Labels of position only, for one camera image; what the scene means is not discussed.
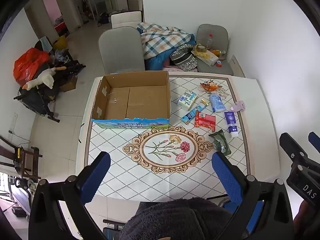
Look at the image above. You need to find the green snack packet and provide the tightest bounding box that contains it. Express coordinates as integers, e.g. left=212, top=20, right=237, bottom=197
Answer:
left=209, top=129, right=231, bottom=156

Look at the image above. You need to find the purple white tube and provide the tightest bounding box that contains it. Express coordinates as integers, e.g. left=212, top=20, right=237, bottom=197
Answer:
left=224, top=112, right=239, bottom=137

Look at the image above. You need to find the red snack packet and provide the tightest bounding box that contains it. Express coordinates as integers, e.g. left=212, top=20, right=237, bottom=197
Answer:
left=195, top=111, right=216, bottom=132

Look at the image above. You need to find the light blue wipes pack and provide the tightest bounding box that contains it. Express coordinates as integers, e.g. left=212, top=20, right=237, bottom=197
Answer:
left=209, top=94, right=226, bottom=113

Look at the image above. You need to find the light blue small tube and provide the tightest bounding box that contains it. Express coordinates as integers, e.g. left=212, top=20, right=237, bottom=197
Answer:
left=181, top=104, right=207, bottom=124

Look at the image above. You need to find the yellow blue tissue pack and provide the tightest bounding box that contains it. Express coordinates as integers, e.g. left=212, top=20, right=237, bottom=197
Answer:
left=177, top=90, right=197, bottom=111

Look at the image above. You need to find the orange snack bag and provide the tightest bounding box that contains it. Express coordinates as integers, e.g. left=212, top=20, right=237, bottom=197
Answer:
left=200, top=80, right=222, bottom=92

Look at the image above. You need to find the dark fleece sleeve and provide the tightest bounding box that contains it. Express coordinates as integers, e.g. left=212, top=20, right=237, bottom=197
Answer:
left=119, top=198, right=232, bottom=239

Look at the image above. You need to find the dark wooden chair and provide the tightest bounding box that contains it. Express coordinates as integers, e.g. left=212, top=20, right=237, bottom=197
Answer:
left=1, top=136, right=43, bottom=183

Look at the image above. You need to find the small gold wrapped item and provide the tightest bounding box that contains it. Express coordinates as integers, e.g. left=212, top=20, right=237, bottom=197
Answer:
left=201, top=100, right=209, bottom=106

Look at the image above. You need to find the open cardboard box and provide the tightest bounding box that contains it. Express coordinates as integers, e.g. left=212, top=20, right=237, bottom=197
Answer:
left=91, top=70, right=171, bottom=129

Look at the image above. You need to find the small brown cardboard box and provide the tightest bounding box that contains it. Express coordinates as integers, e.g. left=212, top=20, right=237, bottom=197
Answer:
left=60, top=75, right=78, bottom=93

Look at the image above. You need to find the white goose plush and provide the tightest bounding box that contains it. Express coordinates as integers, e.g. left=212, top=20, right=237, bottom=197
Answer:
left=22, top=66, right=67, bottom=90

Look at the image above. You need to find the red plastic bag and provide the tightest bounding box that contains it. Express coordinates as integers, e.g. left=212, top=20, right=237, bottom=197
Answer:
left=13, top=48, right=51, bottom=87

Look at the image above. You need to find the grey chair near box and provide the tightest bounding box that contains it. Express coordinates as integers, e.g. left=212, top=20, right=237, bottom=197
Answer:
left=98, top=27, right=145, bottom=74

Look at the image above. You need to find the white yellow package on chair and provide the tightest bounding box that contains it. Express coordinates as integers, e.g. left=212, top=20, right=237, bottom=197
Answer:
left=192, top=49, right=219, bottom=66

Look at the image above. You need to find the black white patterned bag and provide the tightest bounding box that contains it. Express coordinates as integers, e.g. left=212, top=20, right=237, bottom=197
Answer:
left=170, top=44, right=197, bottom=71

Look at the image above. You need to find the yellow bag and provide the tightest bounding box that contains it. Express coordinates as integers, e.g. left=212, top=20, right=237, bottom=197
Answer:
left=52, top=35, right=68, bottom=50

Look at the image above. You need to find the plaid blanket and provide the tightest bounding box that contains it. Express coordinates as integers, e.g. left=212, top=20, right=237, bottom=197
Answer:
left=137, top=22, right=195, bottom=60

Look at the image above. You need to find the white chair behind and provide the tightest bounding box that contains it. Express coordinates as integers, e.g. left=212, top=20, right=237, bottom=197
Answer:
left=111, top=11, right=142, bottom=29

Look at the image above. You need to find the black stroller frame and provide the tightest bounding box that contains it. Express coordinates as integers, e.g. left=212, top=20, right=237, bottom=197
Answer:
left=13, top=53, right=86, bottom=123

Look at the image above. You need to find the grey chair by wall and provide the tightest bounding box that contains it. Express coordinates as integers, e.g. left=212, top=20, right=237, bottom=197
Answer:
left=196, top=24, right=234, bottom=76

